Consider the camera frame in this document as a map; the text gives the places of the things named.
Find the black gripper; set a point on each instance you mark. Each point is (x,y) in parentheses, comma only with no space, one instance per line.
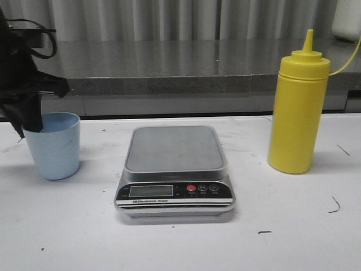
(20,75)

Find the light blue plastic cup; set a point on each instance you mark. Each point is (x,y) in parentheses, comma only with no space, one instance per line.
(56,148)

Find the yellow squeeze bottle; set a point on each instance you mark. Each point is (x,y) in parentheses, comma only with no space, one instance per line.
(300,93)

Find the silver electronic kitchen scale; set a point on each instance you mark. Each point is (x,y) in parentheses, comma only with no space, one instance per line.
(175,174)

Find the grey stone counter shelf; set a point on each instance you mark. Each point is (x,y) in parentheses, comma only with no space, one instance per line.
(237,67)

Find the white container in background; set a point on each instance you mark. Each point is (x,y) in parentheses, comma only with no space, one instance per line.
(346,21)

